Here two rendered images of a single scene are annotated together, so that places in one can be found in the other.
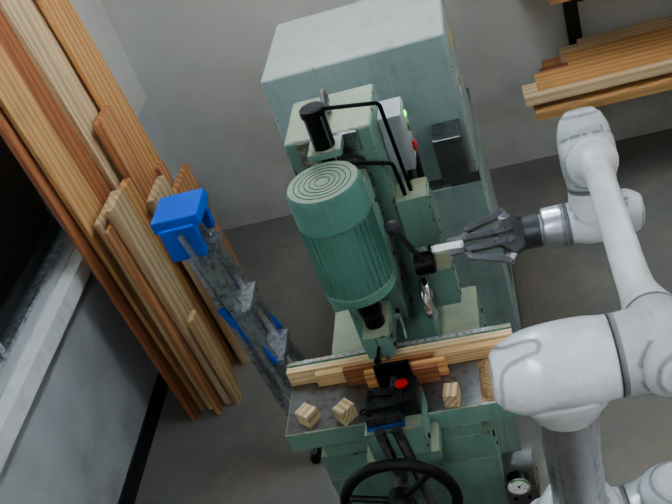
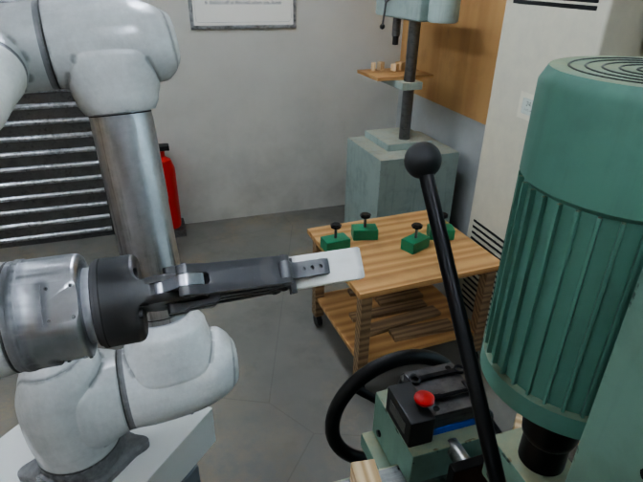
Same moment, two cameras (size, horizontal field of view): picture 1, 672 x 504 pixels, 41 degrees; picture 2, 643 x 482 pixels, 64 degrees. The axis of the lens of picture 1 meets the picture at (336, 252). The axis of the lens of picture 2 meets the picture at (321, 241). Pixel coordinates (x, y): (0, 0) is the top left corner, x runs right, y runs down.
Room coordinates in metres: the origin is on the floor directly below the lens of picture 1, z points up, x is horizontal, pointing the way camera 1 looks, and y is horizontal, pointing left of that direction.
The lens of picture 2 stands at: (1.90, -0.47, 1.57)
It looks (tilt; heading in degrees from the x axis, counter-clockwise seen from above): 28 degrees down; 145
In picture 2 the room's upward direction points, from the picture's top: 1 degrees clockwise
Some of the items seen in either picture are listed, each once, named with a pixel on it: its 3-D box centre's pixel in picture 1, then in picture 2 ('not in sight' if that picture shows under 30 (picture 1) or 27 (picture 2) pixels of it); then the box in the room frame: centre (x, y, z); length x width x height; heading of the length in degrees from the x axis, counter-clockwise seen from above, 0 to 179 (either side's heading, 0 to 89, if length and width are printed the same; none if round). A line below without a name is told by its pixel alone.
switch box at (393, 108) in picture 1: (397, 134); not in sight; (1.98, -0.25, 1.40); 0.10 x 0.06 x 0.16; 164
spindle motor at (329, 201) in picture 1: (342, 236); (607, 249); (1.72, -0.03, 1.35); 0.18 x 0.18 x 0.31
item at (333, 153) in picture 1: (322, 138); not in sight; (1.85, -0.07, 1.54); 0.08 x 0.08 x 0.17; 74
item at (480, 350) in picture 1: (423, 360); not in sight; (1.69, -0.11, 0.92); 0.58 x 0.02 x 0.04; 74
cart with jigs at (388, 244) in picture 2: not in sight; (395, 286); (0.51, 0.91, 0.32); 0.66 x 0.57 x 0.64; 77
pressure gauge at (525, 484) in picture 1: (519, 483); not in sight; (1.44, -0.22, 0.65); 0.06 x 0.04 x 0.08; 74
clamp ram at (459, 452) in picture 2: (394, 385); (464, 464); (1.62, -0.02, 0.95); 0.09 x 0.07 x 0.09; 74
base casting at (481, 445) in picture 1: (407, 376); not in sight; (1.83, -0.06, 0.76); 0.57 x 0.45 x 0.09; 164
